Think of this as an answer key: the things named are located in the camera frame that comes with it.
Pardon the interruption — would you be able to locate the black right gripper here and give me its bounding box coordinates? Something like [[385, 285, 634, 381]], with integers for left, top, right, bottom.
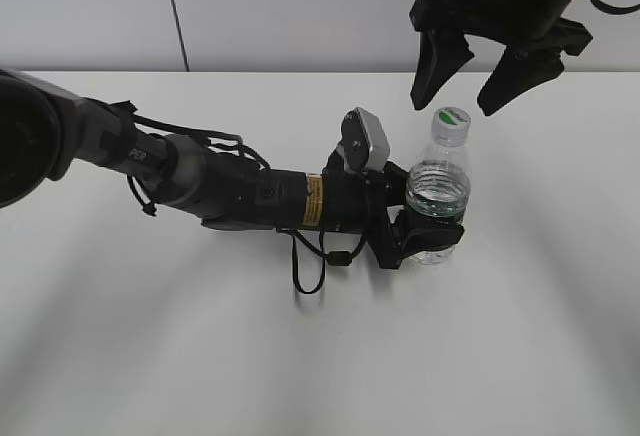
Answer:
[[409, 0, 592, 116]]

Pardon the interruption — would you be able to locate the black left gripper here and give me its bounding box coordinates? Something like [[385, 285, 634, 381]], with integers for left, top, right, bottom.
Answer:
[[320, 151, 465, 269]]

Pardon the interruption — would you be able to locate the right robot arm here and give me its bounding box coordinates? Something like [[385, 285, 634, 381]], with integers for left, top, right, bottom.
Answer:
[[409, 0, 593, 116]]

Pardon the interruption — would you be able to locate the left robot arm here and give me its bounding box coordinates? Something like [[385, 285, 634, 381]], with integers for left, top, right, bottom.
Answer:
[[1, 70, 464, 269]]

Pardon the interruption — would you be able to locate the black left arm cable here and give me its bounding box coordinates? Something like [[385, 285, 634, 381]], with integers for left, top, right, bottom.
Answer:
[[274, 180, 371, 294]]

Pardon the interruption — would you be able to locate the clear cestbon water bottle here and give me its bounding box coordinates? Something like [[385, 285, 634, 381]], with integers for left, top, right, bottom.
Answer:
[[404, 104, 473, 266]]

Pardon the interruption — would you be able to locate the white green bottle cap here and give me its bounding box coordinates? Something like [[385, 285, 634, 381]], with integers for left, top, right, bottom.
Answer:
[[431, 107, 471, 147]]

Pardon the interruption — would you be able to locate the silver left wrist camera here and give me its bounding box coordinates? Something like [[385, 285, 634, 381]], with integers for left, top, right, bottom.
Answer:
[[337, 107, 390, 174]]

